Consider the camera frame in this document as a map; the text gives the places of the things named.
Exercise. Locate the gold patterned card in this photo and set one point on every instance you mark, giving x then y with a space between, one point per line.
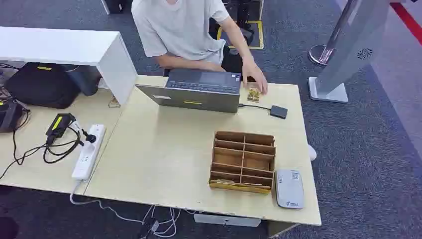
253 95

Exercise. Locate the grey open laptop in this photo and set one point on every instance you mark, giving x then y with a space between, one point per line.
201 93

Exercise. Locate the wooden divided card box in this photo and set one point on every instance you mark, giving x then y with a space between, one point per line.
243 161

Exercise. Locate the person's left hand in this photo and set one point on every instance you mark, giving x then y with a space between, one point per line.
255 76

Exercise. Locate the person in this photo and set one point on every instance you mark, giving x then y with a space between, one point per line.
179 29

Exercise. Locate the small clear stand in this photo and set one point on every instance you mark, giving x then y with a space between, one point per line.
114 102

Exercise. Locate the grey white flat device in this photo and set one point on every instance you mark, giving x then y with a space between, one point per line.
289 189

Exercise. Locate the black plug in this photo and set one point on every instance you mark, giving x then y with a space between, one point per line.
89 136

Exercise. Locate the white power strip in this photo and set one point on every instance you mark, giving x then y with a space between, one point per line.
89 152

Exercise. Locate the black power adapter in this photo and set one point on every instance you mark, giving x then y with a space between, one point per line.
59 124

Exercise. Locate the white raised shelf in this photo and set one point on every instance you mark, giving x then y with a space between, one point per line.
72 52

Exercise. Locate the grey standing kiosk panel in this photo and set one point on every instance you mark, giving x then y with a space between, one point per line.
349 49

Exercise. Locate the black bag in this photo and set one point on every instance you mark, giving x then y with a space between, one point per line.
43 85

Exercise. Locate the grey bracket under desk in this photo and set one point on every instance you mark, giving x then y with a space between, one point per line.
226 220

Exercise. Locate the chrome stanchion post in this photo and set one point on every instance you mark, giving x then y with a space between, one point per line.
324 46

